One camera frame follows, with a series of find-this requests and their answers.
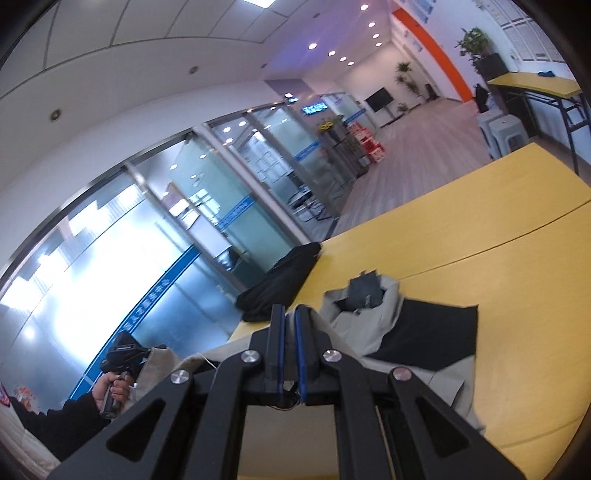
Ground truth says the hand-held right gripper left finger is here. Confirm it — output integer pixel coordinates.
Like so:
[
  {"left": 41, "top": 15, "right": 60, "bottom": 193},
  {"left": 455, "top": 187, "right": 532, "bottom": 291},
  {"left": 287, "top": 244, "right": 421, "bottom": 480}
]
[{"left": 46, "top": 304, "right": 286, "bottom": 480}]

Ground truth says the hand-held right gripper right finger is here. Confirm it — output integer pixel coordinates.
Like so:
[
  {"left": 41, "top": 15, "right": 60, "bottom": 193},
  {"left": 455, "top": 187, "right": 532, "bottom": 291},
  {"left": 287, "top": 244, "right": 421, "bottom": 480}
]
[{"left": 295, "top": 305, "right": 528, "bottom": 480}]

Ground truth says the grey and black jacket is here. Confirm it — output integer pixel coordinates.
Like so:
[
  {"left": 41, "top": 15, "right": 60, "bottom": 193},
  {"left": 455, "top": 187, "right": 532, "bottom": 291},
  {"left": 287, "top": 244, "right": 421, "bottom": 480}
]
[{"left": 124, "top": 272, "right": 486, "bottom": 437}]

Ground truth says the person's left forearm black sleeve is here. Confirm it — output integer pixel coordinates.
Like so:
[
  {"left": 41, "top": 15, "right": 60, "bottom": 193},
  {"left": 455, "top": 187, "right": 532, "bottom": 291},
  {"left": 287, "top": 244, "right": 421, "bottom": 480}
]
[{"left": 8, "top": 392, "right": 112, "bottom": 475}]

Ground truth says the person's left hand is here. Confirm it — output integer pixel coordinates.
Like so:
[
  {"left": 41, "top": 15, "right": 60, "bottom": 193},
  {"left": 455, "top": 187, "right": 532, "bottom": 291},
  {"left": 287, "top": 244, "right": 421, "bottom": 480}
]
[{"left": 91, "top": 371, "right": 136, "bottom": 412}]

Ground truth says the black cloth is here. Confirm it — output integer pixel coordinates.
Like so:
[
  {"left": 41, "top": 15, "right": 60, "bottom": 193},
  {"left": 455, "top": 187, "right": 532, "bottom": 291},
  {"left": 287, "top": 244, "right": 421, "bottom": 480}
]
[{"left": 235, "top": 242, "right": 322, "bottom": 324}]

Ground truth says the person's beige quilted clothing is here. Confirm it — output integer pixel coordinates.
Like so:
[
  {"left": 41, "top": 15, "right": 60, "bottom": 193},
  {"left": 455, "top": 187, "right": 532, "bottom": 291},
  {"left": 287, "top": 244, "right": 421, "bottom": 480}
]
[{"left": 0, "top": 378, "right": 63, "bottom": 480}]

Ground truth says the black display stand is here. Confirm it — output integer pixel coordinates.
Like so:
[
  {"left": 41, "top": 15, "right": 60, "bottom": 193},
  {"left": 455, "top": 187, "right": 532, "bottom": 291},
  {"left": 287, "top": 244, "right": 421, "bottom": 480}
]
[{"left": 321, "top": 127, "right": 370, "bottom": 185}]

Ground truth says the stack of red crates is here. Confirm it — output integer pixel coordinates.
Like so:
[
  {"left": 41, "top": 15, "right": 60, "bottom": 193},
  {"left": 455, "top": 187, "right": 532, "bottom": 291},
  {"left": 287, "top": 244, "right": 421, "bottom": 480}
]
[{"left": 346, "top": 121, "right": 387, "bottom": 166}]

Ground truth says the black television screen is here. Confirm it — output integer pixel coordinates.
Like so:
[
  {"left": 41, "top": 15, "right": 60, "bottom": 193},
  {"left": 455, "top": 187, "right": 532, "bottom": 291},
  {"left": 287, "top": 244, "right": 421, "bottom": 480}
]
[{"left": 365, "top": 87, "right": 394, "bottom": 112}]

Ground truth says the white plastic stool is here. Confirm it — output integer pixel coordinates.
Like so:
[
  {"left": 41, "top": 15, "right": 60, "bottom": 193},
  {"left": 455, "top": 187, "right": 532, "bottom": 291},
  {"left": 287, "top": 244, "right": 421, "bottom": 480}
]
[
  {"left": 475, "top": 109, "right": 505, "bottom": 160},
  {"left": 486, "top": 115, "right": 529, "bottom": 157}
]

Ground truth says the tall slim potted plant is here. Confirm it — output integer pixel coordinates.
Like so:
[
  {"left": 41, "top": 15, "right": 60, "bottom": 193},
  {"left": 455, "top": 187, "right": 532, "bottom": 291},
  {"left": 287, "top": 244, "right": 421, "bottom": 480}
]
[{"left": 394, "top": 60, "right": 423, "bottom": 100}]

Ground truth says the row of ceiling spotlights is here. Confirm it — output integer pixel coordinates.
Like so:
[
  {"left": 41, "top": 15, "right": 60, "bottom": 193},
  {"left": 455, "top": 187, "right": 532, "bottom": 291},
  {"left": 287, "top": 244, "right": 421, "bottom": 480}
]
[{"left": 305, "top": 4, "right": 385, "bottom": 70}]

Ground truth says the large potted plant black planter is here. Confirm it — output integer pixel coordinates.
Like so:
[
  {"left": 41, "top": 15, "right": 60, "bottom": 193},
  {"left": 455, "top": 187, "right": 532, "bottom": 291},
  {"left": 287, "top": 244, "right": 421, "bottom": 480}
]
[{"left": 455, "top": 27, "right": 511, "bottom": 88}]

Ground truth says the yellow table with black legs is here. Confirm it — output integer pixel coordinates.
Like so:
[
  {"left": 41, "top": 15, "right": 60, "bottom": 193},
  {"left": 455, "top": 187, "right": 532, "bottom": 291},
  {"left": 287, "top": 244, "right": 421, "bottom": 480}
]
[{"left": 487, "top": 70, "right": 591, "bottom": 177}]

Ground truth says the metal frame chair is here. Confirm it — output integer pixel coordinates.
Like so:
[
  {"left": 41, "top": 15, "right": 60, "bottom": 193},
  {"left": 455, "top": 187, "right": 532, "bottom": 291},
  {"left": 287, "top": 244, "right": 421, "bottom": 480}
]
[{"left": 287, "top": 184, "right": 337, "bottom": 223}]

